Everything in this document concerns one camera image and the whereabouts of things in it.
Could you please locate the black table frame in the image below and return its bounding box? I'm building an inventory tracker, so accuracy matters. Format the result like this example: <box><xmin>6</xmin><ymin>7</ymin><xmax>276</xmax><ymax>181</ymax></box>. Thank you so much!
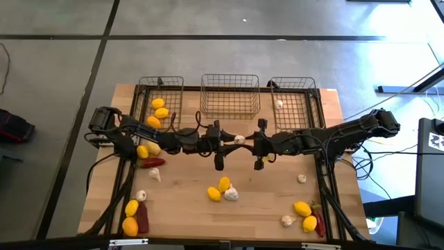
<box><xmin>78</xmin><ymin>84</ymin><xmax>374</xmax><ymax>250</ymax></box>

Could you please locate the black and red bag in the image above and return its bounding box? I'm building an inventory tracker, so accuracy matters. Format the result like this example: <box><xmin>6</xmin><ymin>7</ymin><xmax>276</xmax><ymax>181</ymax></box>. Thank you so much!
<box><xmin>0</xmin><ymin>108</ymin><xmax>36</xmax><ymax>144</ymax></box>

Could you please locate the dark grey cart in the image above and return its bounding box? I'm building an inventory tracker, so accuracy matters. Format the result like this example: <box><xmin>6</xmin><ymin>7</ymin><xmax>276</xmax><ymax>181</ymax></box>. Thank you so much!
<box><xmin>414</xmin><ymin>117</ymin><xmax>444</xmax><ymax>230</ymax></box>

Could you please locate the metal wire basket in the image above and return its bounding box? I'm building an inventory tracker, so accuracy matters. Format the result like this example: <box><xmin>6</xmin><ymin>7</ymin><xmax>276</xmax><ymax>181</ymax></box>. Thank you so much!
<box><xmin>200</xmin><ymin>74</ymin><xmax>261</xmax><ymax>121</ymax></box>
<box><xmin>133</xmin><ymin>76</ymin><xmax>185</xmax><ymax>131</ymax></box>
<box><xmin>269</xmin><ymin>76</ymin><xmax>326</xmax><ymax>135</ymax></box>

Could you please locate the pale yellow lemon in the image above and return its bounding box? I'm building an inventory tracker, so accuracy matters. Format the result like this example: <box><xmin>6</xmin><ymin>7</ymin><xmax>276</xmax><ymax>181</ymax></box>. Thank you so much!
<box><xmin>147</xmin><ymin>140</ymin><xmax>162</xmax><ymax>156</ymax></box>

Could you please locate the black desk leg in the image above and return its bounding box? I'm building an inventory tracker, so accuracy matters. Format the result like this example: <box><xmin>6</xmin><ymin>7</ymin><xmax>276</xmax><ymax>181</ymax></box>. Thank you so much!
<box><xmin>377</xmin><ymin>64</ymin><xmax>444</xmax><ymax>94</ymax></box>

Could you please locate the red pepper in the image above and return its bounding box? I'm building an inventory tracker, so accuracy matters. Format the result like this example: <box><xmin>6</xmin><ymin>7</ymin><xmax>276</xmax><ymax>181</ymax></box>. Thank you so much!
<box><xmin>310</xmin><ymin>201</ymin><xmax>327</xmax><ymax>238</ymax></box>
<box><xmin>136</xmin><ymin>201</ymin><xmax>150</xmax><ymax>235</ymax></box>
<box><xmin>139</xmin><ymin>157</ymin><xmax>167</xmax><ymax>169</ymax></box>

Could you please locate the silver bracket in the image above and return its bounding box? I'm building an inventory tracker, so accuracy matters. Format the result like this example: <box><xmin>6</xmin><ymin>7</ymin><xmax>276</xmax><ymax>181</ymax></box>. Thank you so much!
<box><xmin>300</xmin><ymin>242</ymin><xmax>343</xmax><ymax>250</ymax></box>
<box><xmin>108</xmin><ymin>237</ymin><xmax>149</xmax><ymax>247</ymax></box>

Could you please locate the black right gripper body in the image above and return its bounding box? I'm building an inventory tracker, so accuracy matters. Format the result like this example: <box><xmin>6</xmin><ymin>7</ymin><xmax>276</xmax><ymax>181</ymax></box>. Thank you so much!
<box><xmin>254</xmin><ymin>131</ymin><xmax>300</xmax><ymax>158</ymax></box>

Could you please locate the white round container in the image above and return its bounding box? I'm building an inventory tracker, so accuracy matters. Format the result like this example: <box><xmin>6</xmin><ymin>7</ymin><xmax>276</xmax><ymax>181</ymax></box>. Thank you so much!
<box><xmin>366</xmin><ymin>217</ymin><xmax>384</xmax><ymax>234</ymax></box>

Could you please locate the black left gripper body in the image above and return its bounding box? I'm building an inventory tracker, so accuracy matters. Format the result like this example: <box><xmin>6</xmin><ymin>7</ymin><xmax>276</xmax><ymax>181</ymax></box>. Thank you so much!
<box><xmin>196</xmin><ymin>124</ymin><xmax>225</xmax><ymax>156</ymax></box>

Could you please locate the black cable bundle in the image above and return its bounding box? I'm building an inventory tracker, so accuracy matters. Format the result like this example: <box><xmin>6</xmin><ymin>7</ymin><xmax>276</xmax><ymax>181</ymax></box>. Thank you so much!
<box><xmin>346</xmin><ymin>152</ymin><xmax>375</xmax><ymax>181</ymax></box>

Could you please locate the fiducial marker sticker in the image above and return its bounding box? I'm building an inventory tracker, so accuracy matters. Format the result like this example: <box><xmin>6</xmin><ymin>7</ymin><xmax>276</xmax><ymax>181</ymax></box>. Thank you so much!
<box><xmin>428</xmin><ymin>131</ymin><xmax>444</xmax><ymax>152</ymax></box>

